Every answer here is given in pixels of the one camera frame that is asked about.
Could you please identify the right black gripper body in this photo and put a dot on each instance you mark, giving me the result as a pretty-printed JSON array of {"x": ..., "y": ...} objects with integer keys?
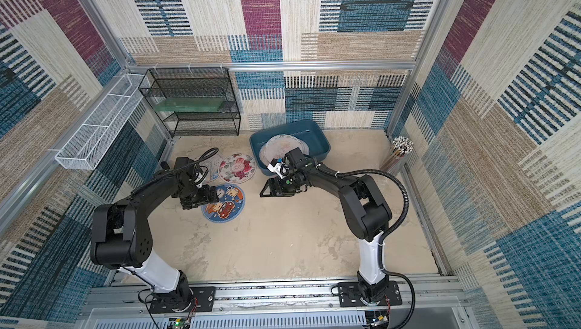
[{"x": 281, "y": 186}]

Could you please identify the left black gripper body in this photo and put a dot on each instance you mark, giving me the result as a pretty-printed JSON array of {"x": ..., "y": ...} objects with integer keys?
[{"x": 200, "y": 196}]

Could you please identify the blue red car coaster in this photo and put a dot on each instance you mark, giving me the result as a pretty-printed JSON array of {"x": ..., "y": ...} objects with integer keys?
[{"x": 231, "y": 201}]

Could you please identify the pink cartoon coaster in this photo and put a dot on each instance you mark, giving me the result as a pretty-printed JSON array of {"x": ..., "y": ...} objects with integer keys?
[{"x": 279, "y": 145}]

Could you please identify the red rose floral coaster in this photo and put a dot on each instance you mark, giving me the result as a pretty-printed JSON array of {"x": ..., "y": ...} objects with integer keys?
[{"x": 237, "y": 168}]

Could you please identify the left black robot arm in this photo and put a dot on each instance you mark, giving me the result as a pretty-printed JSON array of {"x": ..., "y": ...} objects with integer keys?
[{"x": 121, "y": 233}]

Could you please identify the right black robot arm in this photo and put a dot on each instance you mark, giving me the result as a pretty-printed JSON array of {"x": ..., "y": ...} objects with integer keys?
[{"x": 368, "y": 217}]

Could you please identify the teal plastic storage box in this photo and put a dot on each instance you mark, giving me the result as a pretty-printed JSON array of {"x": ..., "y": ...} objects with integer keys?
[{"x": 307, "y": 131}]

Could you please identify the pale pastel cartoon coaster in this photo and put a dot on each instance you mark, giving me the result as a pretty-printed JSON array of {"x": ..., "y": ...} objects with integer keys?
[{"x": 211, "y": 166}]

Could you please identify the cup of patterned sticks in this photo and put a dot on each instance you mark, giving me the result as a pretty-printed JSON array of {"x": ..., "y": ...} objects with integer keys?
[{"x": 399, "y": 149}]

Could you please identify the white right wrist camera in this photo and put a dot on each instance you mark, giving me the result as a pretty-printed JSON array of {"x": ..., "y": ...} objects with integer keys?
[{"x": 279, "y": 167}]

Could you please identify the black wire mesh shelf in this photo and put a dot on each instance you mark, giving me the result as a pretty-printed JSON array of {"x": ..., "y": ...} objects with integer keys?
[{"x": 192, "y": 101}]

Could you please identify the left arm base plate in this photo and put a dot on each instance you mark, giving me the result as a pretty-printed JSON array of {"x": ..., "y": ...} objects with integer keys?
[{"x": 198, "y": 299}]

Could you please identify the white wire mesh basket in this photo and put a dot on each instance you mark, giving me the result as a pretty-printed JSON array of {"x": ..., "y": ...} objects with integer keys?
[{"x": 91, "y": 141}]

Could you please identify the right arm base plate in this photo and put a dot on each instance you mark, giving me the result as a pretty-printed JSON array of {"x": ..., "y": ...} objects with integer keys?
[{"x": 350, "y": 296}]

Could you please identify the aluminium front rail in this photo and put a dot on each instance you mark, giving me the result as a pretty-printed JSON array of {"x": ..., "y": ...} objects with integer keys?
[{"x": 232, "y": 297}]

